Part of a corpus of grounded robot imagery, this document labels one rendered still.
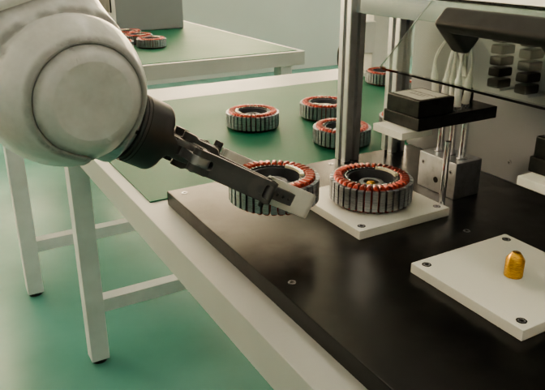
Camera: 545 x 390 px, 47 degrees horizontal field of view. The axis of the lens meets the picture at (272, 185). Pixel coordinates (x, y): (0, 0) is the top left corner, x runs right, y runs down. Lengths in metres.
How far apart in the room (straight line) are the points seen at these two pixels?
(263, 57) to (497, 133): 1.36
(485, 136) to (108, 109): 0.73
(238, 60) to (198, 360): 1.02
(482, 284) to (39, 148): 0.46
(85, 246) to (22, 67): 1.32
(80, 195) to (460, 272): 1.15
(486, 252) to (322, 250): 0.19
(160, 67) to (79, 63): 1.71
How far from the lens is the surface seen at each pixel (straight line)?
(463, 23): 0.48
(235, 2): 5.72
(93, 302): 1.79
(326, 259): 0.72
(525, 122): 0.98
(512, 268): 0.70
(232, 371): 1.81
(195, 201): 0.89
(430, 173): 0.94
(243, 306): 0.67
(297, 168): 0.78
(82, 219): 1.68
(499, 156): 1.02
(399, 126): 0.86
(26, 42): 0.41
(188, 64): 2.13
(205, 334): 1.96
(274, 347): 0.62
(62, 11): 0.44
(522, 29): 0.45
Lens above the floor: 1.11
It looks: 21 degrees down
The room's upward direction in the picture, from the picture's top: straight up
